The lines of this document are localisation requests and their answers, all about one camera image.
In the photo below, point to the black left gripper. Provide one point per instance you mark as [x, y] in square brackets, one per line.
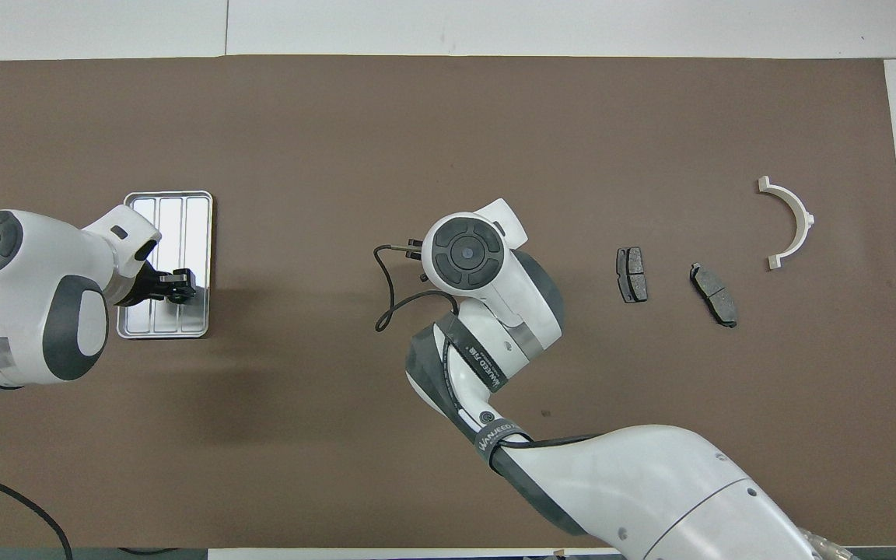
[145, 286]

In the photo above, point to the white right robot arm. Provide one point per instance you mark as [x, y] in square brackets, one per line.
[635, 482]

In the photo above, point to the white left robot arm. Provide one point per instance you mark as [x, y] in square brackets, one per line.
[36, 272]

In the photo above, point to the silver metal tray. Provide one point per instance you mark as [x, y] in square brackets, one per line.
[195, 233]

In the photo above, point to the brown table mat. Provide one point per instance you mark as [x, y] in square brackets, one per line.
[572, 117]

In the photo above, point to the short dark brake pad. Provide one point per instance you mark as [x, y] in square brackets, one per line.
[632, 274]

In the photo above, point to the long dark brake pad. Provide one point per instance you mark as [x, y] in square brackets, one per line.
[712, 294]

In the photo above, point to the white semicircular plastic clamp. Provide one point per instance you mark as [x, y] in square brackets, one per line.
[798, 214]

